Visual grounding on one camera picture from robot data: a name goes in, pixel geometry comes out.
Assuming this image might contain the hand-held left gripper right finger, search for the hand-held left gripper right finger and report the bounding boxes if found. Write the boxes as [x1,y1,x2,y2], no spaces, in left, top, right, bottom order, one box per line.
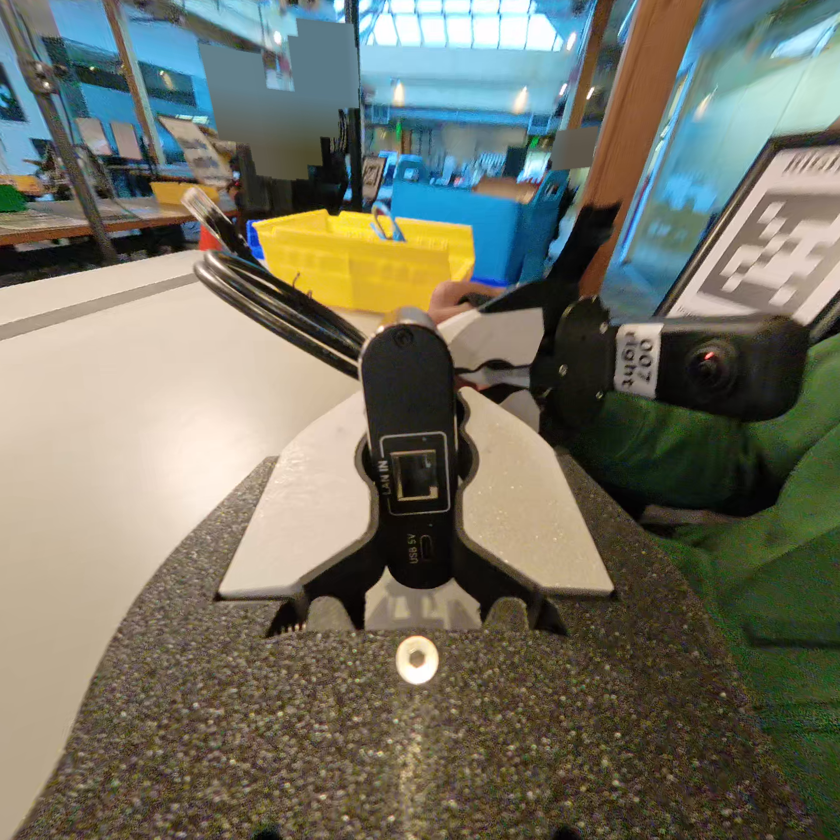
[453,390,618,602]

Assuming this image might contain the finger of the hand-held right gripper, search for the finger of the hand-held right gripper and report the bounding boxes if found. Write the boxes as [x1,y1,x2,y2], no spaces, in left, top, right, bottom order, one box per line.
[453,344,552,401]
[440,273,559,345]

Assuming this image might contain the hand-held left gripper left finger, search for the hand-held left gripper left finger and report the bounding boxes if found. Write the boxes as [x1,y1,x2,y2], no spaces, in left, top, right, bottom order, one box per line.
[217,392,388,602]

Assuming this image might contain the black ethernet adapter hub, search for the black ethernet adapter hub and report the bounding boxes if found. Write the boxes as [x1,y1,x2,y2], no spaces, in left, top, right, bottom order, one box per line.
[359,309,460,592]

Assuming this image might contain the blue ethernet cable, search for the blue ethernet cable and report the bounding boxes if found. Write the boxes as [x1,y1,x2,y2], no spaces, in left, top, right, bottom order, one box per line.
[368,204,410,244]

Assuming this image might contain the yellow plastic bin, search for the yellow plastic bin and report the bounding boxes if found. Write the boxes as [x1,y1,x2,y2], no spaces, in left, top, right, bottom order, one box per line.
[250,206,477,316]

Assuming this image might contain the black ethernet cable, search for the black ethernet cable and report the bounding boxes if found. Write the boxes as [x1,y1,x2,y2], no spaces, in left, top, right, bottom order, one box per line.
[182,184,371,382]

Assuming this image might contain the person's right hand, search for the person's right hand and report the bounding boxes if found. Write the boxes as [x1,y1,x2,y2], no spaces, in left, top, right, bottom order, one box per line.
[424,279,506,322]

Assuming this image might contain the blue plastic bins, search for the blue plastic bins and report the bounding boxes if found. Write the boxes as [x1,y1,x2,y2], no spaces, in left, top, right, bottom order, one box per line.
[390,178,568,287]

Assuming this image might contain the framed printed tag board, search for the framed printed tag board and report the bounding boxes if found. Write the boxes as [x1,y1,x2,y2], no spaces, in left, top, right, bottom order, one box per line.
[654,132,840,345]

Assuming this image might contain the yellow box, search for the yellow box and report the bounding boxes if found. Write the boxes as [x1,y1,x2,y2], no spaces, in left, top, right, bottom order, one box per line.
[149,180,224,207]

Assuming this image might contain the white sign board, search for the white sign board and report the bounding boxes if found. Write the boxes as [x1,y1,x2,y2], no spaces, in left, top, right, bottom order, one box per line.
[158,116,235,185]

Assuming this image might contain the wooden work table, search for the wooden work table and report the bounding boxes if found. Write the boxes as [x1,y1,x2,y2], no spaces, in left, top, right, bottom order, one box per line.
[0,195,244,253]

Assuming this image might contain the black metal pole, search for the black metal pole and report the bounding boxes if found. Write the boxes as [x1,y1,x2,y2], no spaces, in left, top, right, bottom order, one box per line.
[20,33,122,267]

